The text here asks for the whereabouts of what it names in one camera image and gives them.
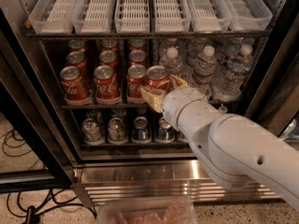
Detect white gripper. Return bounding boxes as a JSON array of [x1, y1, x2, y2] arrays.
[[140, 75, 220, 132]]

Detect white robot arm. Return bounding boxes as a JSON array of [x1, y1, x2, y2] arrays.
[[140, 76, 299, 210]]

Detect second row right coke can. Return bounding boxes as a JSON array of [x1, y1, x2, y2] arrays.
[[127, 64, 147, 98]]

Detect second row coke can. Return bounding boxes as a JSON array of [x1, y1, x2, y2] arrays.
[[99, 50, 119, 68], [65, 50, 92, 89], [127, 64, 147, 98]]

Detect blue can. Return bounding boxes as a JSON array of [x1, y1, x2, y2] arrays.
[[156, 118, 175, 143], [133, 117, 150, 141]]

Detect second row middle coke can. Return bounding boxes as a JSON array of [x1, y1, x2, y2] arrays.
[[99, 50, 119, 68]]

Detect silver can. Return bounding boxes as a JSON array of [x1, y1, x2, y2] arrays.
[[81, 119, 103, 142], [108, 118, 126, 142]]

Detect silver can bottom left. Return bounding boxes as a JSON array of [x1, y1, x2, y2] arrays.
[[81, 119, 103, 142]]

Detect stainless fridge bottom grille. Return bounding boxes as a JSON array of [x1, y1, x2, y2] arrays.
[[71, 160, 278, 206]]

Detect second row left coke can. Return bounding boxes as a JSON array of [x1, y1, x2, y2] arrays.
[[65, 50, 92, 89]]

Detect fridge door right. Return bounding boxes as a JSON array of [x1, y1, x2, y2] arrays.
[[245, 14, 299, 136]]

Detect fridge door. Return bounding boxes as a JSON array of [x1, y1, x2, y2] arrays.
[[245, 14, 299, 136], [0, 10, 74, 193]]

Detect fridge door left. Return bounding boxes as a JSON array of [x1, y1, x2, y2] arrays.
[[0, 10, 74, 193]]

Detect front left water bottle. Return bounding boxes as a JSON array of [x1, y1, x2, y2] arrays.
[[159, 47, 183, 77]]

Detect water bottle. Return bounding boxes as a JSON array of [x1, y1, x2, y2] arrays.
[[216, 44, 253, 101], [159, 47, 183, 77], [190, 46, 217, 93]]

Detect front middle water bottle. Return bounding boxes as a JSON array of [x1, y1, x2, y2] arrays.
[[190, 46, 217, 93]]

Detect brown drink bottle right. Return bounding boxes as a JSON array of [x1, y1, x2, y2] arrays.
[[219, 105, 228, 114]]

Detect front right water bottle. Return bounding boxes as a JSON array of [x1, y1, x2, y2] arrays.
[[216, 44, 253, 101]]

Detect clear tray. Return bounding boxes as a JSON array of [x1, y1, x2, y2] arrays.
[[153, 0, 191, 33], [72, 0, 116, 34], [114, 0, 150, 33], [187, 0, 232, 32], [29, 0, 78, 35], [223, 0, 272, 31]]

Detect clear top tray far right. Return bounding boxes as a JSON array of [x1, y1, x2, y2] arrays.
[[223, 0, 272, 31]]

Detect clear plastic container foreground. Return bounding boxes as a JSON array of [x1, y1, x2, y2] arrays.
[[96, 196, 198, 224]]

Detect clear top tray far left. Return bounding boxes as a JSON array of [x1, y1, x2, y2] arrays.
[[29, 0, 78, 35]]

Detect black floor cables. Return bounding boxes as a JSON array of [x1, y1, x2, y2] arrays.
[[1, 128, 97, 224]]

